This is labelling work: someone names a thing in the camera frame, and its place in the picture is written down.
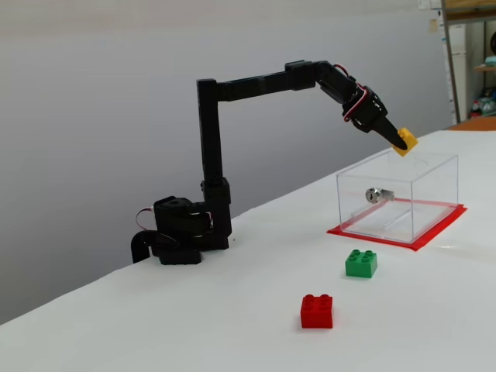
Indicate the red capped bottle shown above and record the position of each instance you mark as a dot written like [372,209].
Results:
[476,110]

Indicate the green lego brick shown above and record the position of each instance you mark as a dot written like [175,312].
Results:
[360,267]

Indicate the teal object on shelf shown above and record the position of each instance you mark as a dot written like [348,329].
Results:
[491,60]

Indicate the black table clamp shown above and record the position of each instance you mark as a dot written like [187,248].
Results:
[136,248]

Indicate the transparent plastic box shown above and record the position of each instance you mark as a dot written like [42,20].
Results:
[426,174]

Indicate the yellow lego brick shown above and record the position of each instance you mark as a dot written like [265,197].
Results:
[410,141]

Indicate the red tape frame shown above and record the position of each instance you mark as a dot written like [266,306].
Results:
[368,238]

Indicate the silver box lock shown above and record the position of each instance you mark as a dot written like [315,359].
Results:
[374,195]

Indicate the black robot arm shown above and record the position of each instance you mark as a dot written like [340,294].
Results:
[211,155]

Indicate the orange wooden tabletop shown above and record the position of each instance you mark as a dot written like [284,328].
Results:
[476,124]

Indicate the metal shelf rack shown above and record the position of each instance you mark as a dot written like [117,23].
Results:
[451,58]

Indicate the red lego brick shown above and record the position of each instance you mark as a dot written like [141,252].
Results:
[317,315]

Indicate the white paper label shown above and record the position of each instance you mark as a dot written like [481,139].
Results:
[428,4]

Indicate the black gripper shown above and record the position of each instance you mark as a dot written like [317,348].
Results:
[373,115]

